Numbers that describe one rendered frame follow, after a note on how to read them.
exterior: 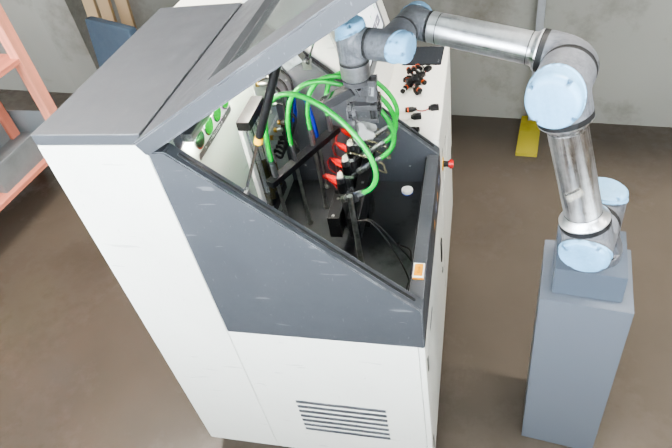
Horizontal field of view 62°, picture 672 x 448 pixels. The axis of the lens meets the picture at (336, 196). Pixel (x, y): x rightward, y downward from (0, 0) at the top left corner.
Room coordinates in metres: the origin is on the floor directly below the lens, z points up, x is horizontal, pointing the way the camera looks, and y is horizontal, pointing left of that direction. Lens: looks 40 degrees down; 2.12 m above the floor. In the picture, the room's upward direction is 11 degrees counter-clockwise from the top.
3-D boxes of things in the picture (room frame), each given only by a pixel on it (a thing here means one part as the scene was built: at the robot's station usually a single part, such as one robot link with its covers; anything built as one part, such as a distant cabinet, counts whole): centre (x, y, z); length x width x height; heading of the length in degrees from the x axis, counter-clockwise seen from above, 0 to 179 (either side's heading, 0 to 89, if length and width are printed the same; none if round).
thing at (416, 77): (1.95, -0.40, 1.01); 0.23 x 0.11 x 0.06; 161
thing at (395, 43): (1.23, -0.20, 1.52); 0.11 x 0.11 x 0.08; 53
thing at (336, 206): (1.41, -0.06, 0.91); 0.34 x 0.10 x 0.15; 161
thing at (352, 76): (1.28, -0.11, 1.44); 0.08 x 0.08 x 0.05
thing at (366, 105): (1.27, -0.11, 1.36); 0.09 x 0.08 x 0.12; 71
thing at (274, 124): (1.61, 0.15, 1.20); 0.13 x 0.03 x 0.31; 161
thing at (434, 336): (1.22, -0.26, 0.44); 0.65 x 0.02 x 0.68; 161
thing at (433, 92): (1.91, -0.39, 0.96); 0.70 x 0.22 x 0.03; 161
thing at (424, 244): (1.22, -0.25, 0.87); 0.62 x 0.04 x 0.16; 161
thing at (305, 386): (1.31, 0.01, 0.39); 0.70 x 0.58 x 0.79; 161
